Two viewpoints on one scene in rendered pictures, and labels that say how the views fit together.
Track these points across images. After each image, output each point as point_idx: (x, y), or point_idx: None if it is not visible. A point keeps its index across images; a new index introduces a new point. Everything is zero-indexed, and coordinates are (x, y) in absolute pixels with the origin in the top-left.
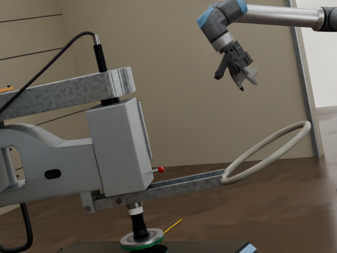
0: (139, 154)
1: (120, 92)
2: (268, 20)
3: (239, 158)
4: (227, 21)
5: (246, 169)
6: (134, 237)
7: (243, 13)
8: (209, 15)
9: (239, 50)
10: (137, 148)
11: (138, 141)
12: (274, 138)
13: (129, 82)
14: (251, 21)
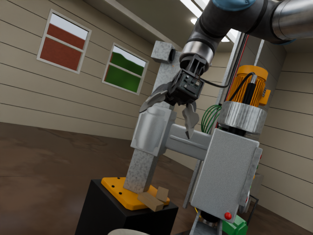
0: (207, 177)
1: (221, 120)
2: None
3: None
4: (201, 26)
5: (132, 230)
6: None
7: (217, 6)
8: (195, 21)
9: (187, 68)
10: (204, 169)
11: (217, 169)
12: None
13: (232, 115)
14: (302, 30)
